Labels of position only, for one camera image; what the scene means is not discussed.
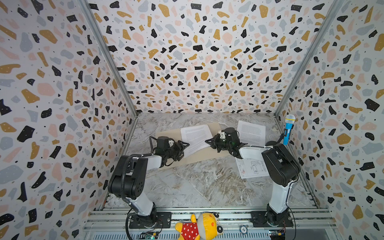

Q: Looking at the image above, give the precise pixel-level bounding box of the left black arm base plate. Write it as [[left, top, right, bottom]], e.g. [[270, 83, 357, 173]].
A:
[[129, 212, 172, 229]]

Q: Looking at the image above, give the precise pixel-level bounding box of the left aluminium corner post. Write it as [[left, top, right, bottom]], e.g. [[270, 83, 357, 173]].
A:
[[78, 0, 138, 119]]

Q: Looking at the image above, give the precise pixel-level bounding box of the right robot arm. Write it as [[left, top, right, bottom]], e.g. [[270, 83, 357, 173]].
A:
[[205, 128, 301, 227]]

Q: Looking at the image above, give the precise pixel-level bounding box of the aluminium corner post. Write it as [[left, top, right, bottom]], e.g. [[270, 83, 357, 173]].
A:
[[78, 0, 138, 119], [274, 0, 344, 119]]

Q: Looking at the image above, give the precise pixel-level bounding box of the white diagram sheet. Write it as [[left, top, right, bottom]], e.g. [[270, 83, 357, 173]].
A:
[[236, 158, 269, 179]]

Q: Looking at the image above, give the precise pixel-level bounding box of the left black corrugated cable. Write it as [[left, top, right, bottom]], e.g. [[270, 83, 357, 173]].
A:
[[119, 135, 178, 240]]

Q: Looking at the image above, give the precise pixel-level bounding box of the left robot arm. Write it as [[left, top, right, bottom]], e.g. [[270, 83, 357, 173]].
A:
[[108, 136, 190, 228]]

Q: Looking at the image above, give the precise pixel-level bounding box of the beige manila folder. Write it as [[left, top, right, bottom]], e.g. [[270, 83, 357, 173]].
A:
[[155, 122, 230, 170]]

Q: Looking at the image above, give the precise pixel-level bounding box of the right aluminium corner post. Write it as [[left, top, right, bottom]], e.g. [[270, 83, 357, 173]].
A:
[[274, 0, 344, 119]]

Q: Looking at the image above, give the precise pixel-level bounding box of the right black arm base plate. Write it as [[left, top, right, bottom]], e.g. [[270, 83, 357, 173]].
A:
[[251, 209, 294, 228]]

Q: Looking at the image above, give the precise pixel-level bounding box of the yellow plush toy red dress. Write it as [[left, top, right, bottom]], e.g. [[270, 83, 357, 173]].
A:
[[175, 212, 224, 240]]

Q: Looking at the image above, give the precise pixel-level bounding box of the aluminium front rail frame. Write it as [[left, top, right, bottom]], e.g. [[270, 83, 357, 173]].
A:
[[80, 207, 342, 240]]

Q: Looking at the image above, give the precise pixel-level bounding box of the left green circuit board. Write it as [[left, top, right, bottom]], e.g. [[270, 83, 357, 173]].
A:
[[138, 231, 159, 240]]

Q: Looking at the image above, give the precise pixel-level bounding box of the blue toy microphone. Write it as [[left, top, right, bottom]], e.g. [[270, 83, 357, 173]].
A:
[[283, 114, 296, 146]]

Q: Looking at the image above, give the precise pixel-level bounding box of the right circuit board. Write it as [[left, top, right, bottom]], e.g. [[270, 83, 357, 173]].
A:
[[269, 230, 286, 240]]

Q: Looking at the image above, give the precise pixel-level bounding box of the white text sheet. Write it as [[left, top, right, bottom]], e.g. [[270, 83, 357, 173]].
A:
[[237, 121, 266, 146], [181, 125, 213, 157]]

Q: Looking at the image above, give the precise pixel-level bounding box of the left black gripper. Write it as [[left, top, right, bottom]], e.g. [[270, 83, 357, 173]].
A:
[[164, 140, 188, 162]]

